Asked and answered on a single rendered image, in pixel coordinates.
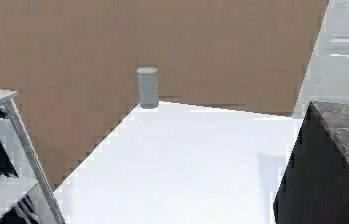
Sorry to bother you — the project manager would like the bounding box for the white trash bin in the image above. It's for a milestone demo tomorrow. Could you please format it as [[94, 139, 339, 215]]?
[[136, 66, 160, 110]]

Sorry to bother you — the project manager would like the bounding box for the white shelf unit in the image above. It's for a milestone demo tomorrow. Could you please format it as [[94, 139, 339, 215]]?
[[0, 86, 67, 224]]

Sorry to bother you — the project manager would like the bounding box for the black counter with marble top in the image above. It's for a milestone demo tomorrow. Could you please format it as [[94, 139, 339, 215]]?
[[272, 100, 349, 224]]

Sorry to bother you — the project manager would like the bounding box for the white room door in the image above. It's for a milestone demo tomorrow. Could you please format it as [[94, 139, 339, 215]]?
[[292, 0, 349, 119]]

